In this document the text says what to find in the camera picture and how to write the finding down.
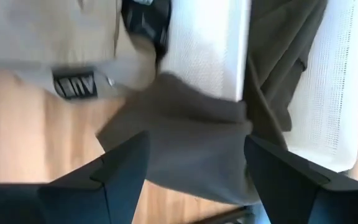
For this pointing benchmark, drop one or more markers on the beige garment with black label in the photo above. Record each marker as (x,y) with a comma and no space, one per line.
(42,34)

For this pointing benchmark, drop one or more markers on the dark olive garment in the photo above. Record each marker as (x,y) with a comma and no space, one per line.
(275,46)

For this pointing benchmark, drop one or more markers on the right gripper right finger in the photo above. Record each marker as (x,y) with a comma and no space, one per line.
(306,199)

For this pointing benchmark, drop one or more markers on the khaki taupe garment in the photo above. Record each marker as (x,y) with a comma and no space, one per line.
(191,143)

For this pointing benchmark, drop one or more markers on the white plastic laundry bin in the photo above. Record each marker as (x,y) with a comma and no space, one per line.
(204,46)

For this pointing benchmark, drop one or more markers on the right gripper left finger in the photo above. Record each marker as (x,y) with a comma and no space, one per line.
(73,202)

